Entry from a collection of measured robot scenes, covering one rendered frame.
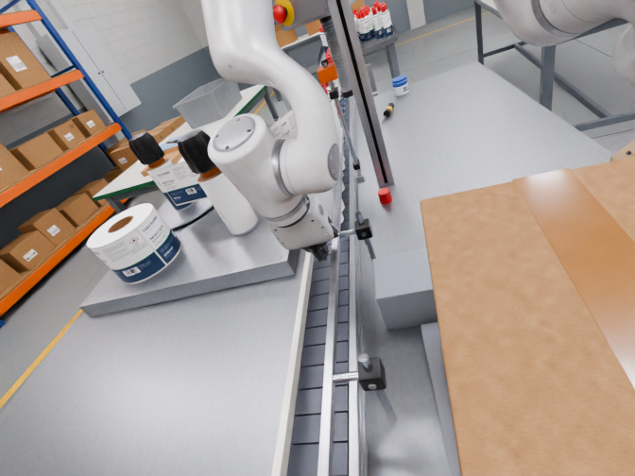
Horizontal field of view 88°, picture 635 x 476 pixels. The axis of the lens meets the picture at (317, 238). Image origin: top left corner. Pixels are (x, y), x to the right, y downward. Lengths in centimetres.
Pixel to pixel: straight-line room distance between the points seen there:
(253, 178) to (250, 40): 16
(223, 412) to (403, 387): 32
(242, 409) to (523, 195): 54
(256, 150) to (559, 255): 32
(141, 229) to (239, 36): 67
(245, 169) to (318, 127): 10
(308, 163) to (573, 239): 27
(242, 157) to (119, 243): 66
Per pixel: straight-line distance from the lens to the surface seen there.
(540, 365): 26
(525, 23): 66
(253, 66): 45
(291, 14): 94
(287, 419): 51
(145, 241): 103
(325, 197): 77
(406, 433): 55
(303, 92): 42
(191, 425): 72
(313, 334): 61
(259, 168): 43
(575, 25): 64
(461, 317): 27
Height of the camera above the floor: 134
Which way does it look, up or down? 35 degrees down
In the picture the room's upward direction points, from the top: 25 degrees counter-clockwise
